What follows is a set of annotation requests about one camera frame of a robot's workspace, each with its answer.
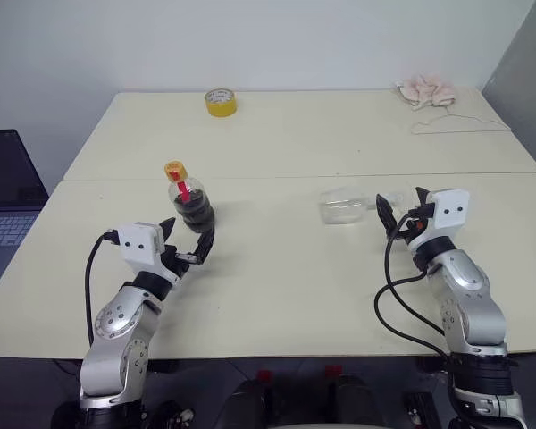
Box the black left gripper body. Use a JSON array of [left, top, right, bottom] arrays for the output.
[[159, 244, 197, 285]]

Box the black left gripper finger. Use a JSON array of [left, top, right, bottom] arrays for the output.
[[158, 217, 177, 248], [194, 227, 217, 266]]

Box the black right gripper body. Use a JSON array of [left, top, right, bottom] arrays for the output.
[[398, 205, 434, 246]]

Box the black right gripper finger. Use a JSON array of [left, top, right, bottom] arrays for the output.
[[374, 192, 402, 235], [414, 186, 435, 211]]

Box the dark liquid plastic bottle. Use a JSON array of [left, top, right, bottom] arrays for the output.
[[163, 159, 217, 234]]

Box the clear wine glass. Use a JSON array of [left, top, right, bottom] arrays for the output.
[[318, 187, 407, 227]]

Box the crumpled pink cloth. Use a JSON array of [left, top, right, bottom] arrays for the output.
[[393, 74, 458, 111]]

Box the yellow tape roll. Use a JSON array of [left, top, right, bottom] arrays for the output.
[[204, 88, 239, 119]]

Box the open dark laptop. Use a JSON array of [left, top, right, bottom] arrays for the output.
[[0, 129, 50, 290]]

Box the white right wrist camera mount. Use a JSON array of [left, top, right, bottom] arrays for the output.
[[431, 189, 471, 246]]

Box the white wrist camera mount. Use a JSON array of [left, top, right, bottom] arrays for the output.
[[117, 222, 163, 273], [431, 189, 471, 246]]

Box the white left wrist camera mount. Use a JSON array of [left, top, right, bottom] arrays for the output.
[[117, 222, 163, 273]]

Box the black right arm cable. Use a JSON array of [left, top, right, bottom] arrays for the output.
[[373, 213, 452, 358]]

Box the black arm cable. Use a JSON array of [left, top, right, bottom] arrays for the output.
[[84, 228, 120, 348], [373, 213, 452, 358]]

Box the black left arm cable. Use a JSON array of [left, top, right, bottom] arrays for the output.
[[84, 228, 120, 348]]

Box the thin wire hanger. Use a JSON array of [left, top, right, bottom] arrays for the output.
[[410, 112, 513, 137]]

